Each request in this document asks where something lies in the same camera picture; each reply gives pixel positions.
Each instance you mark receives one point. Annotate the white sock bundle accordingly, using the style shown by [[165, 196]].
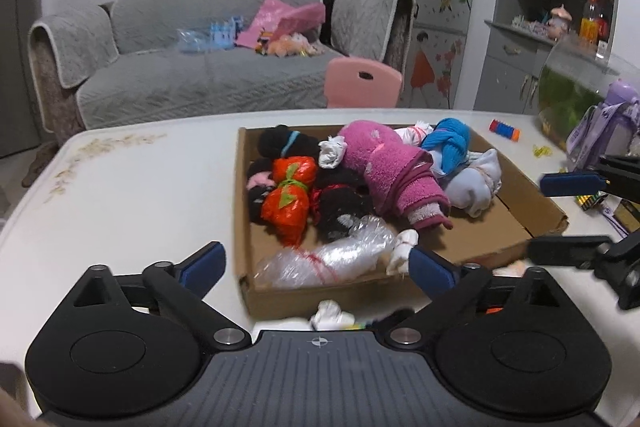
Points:
[[475, 184]]

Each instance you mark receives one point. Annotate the brown cardboard box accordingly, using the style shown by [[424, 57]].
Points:
[[490, 227]]

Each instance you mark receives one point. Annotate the purple water bottle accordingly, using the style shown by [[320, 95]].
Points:
[[610, 122]]

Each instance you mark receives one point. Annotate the clear plastic bag bundle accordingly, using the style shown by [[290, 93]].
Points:
[[330, 257]]

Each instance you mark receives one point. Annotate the grey shelf unit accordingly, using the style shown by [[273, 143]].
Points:
[[505, 57]]

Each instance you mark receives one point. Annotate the blue cloth bundle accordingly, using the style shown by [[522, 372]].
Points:
[[447, 142]]

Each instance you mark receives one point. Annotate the orange plush toy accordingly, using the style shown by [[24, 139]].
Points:
[[287, 46]]

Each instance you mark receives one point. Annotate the refrigerator with flower stickers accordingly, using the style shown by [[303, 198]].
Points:
[[430, 7]]

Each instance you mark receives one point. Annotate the dark door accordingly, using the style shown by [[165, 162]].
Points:
[[20, 32]]

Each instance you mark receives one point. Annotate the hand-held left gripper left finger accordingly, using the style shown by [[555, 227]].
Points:
[[202, 267]]

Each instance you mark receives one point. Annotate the gold box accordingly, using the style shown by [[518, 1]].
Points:
[[627, 214]]

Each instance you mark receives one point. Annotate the small white cloth bundle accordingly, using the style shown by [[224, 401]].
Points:
[[330, 314], [332, 152], [404, 249]]

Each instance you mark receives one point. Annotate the grey sofa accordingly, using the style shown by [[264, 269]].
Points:
[[175, 77]]

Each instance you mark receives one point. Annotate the glass fish bowl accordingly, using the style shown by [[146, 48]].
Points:
[[570, 97]]

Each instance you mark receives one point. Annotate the pink mushroom figurine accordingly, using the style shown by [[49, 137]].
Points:
[[559, 19]]

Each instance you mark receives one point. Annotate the blue toy castle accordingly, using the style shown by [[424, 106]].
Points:
[[222, 34]]

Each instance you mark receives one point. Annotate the pink fuzzy sock bundle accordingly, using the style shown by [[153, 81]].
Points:
[[395, 167]]

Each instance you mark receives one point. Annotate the black sock bundle pink band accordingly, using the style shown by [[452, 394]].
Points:
[[260, 189]]

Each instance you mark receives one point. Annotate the black red sock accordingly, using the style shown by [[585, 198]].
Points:
[[340, 202]]

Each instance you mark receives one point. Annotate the white tissue bundle pink bands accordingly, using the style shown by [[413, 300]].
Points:
[[415, 133]]

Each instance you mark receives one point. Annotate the black sock bundle blue band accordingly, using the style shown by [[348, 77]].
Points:
[[282, 142]]

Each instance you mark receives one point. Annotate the orange drink bottle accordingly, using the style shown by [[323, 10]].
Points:
[[590, 19]]

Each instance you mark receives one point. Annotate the blue orange stick bundle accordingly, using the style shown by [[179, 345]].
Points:
[[505, 129]]

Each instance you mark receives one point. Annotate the white desktop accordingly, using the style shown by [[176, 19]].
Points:
[[150, 207]]

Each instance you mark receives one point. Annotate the red orange plastic bundle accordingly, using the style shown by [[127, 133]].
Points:
[[290, 199]]

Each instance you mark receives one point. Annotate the green yellow stick bundle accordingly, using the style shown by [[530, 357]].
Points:
[[590, 200]]

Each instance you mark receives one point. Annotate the pink plastic chair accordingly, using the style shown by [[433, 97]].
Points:
[[362, 84]]

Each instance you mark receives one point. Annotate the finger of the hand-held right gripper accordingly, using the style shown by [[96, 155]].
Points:
[[565, 251], [570, 184]]

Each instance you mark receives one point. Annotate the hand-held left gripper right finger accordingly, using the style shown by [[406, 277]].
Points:
[[432, 272]]

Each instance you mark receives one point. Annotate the pink plastic bag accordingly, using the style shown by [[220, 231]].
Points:
[[280, 19]]

